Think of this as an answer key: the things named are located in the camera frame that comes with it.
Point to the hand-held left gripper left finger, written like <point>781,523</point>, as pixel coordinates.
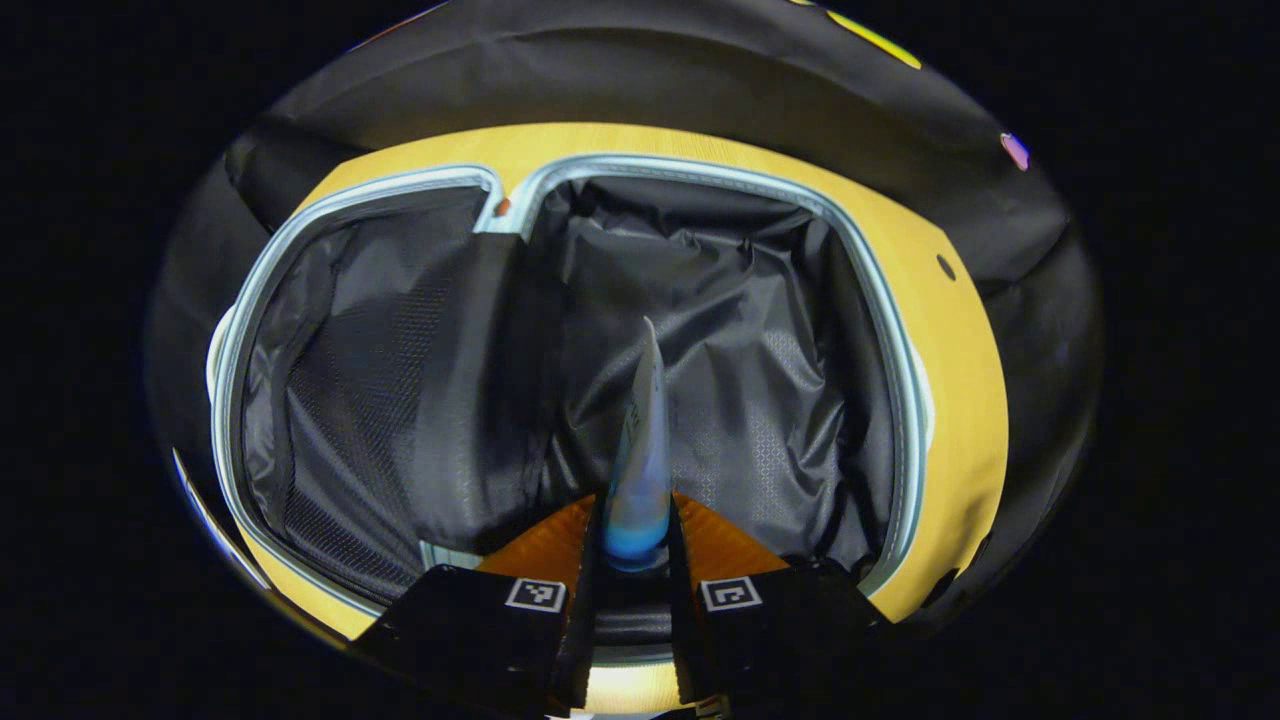
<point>470,630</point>

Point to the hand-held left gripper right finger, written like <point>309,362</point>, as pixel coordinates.
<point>780,625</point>

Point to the translucent teal squeeze tube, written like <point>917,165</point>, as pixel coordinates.
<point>645,450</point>

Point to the light blue small suitcase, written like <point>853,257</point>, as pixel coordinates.
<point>760,330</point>

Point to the black backdrop cloth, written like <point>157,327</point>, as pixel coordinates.
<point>650,80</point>

